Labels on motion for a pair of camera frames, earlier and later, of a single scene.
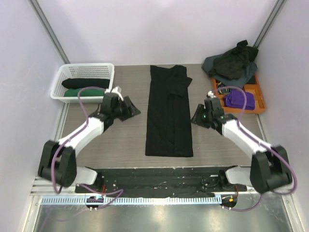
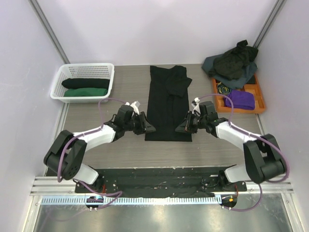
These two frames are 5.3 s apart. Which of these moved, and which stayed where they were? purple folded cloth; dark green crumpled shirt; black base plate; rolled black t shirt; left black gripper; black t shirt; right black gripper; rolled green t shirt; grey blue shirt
Moved: right black gripper; black t shirt; left black gripper
Stayed: black base plate; grey blue shirt; dark green crumpled shirt; purple folded cloth; rolled green t shirt; rolled black t shirt
